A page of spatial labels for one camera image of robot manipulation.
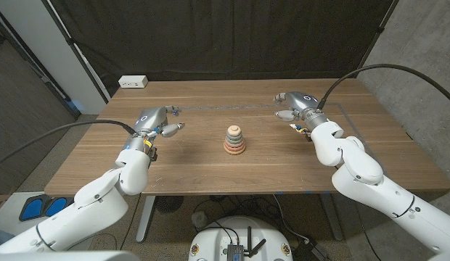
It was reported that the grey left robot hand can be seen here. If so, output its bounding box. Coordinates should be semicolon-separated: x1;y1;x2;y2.
123;105;186;150

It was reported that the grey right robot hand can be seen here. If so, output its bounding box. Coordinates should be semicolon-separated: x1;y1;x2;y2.
272;91;330;132

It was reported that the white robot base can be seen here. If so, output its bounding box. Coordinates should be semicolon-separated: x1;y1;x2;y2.
188;216;294;261

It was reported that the white power strip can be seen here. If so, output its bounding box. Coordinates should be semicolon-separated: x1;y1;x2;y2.
118;75;149;89

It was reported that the black round floor fan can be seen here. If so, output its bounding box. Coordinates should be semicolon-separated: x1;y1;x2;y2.
155;195;184;215

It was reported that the black backdrop stand pole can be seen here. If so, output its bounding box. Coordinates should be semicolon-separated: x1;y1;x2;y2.
354;0;400;78
41;0;112;103

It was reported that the black backdrop curtain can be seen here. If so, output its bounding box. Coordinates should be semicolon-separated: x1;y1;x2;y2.
49;0;399;98

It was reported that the metal table leg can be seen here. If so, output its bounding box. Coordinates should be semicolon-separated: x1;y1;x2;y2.
136;195;157;244
321;194;345;242

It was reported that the grey round floor object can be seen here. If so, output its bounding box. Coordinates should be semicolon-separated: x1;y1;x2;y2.
191;211;209;229

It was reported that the blue foot pedal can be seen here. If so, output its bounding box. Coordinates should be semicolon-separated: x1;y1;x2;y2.
43;196;74;218
19;194;46;222

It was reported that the black power adapter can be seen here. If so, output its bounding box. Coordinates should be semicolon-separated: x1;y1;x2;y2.
292;239;330;261

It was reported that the black antenna radio box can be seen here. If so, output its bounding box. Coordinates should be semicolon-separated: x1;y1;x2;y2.
226;226;268;261

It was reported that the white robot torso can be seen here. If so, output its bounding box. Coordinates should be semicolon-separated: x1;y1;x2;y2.
0;250;141;261

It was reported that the person's blue jeans leg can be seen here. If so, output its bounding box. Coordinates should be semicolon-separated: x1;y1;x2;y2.
0;228;15;250

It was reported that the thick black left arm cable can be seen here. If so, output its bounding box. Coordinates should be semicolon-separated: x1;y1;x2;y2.
0;119;137;169

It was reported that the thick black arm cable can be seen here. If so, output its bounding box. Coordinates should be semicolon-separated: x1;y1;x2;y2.
316;63;450;110
0;119;137;169

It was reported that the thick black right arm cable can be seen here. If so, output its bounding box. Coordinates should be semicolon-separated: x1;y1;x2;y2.
316;63;450;110

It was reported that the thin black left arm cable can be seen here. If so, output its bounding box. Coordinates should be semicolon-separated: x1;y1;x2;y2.
119;194;143;251

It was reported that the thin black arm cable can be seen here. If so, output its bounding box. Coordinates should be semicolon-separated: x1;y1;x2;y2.
119;194;143;251
357;213;384;261

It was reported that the grey floor cable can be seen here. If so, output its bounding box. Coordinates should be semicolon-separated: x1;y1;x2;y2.
272;194;310;243

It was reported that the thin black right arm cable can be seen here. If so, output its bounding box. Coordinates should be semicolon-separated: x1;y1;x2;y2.
357;213;384;261

